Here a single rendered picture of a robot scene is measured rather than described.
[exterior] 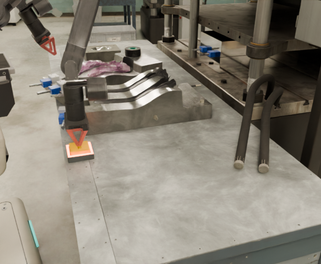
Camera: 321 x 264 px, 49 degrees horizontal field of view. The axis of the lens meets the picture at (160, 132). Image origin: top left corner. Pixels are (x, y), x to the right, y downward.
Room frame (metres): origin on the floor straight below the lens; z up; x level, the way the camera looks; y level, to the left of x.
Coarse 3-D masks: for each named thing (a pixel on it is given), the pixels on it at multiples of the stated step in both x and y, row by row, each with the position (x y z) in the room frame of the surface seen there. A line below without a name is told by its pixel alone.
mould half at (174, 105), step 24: (144, 72) 1.44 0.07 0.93; (120, 96) 1.28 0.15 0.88; (144, 96) 1.24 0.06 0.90; (168, 96) 1.20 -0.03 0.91; (192, 96) 1.34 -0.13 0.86; (96, 120) 1.12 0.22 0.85; (120, 120) 1.15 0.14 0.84; (144, 120) 1.18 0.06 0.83; (168, 120) 1.21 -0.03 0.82; (192, 120) 1.24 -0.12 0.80
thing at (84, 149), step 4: (72, 144) 0.99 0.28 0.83; (84, 144) 0.99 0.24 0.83; (72, 148) 0.96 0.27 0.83; (76, 148) 0.96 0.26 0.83; (80, 148) 0.97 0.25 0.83; (84, 148) 0.97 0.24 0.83; (88, 148) 0.97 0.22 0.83; (72, 152) 0.95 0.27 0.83; (76, 152) 0.95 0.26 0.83; (80, 152) 0.95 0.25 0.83; (84, 152) 0.96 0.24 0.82; (88, 152) 0.96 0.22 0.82
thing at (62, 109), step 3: (60, 108) 1.23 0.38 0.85; (63, 108) 1.23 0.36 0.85; (60, 111) 1.21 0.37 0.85; (63, 111) 1.21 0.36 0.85; (60, 114) 1.20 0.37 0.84; (63, 114) 1.20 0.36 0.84; (60, 117) 1.18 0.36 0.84; (63, 117) 1.18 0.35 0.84; (60, 120) 1.17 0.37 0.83; (63, 120) 1.17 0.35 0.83; (60, 123) 1.17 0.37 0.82; (63, 123) 1.14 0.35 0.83; (63, 126) 1.12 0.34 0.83
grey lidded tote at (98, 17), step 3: (72, 6) 7.60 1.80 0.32; (75, 6) 7.59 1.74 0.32; (99, 6) 7.65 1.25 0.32; (75, 9) 7.62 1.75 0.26; (99, 9) 7.66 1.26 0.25; (75, 12) 7.62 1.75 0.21; (99, 12) 7.67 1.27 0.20; (96, 15) 7.67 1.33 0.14; (99, 15) 7.67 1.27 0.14; (96, 18) 7.67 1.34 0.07; (99, 18) 7.68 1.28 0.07; (96, 21) 7.68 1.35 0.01; (99, 21) 7.69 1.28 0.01
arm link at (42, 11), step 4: (28, 0) 1.50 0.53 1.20; (32, 0) 1.46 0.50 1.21; (36, 0) 1.48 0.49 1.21; (40, 0) 1.49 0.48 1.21; (44, 0) 1.49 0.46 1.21; (20, 4) 1.43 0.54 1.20; (24, 4) 1.43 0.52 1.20; (28, 4) 1.46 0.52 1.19; (36, 4) 1.48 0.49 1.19; (40, 4) 1.48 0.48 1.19; (44, 4) 1.48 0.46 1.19; (48, 4) 1.49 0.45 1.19; (20, 8) 1.43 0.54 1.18; (24, 8) 1.43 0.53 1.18; (36, 8) 1.47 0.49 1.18; (40, 8) 1.47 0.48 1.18; (44, 8) 1.48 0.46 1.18; (48, 8) 1.49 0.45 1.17; (52, 8) 1.51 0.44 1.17; (40, 12) 1.47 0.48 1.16; (44, 12) 1.48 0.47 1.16
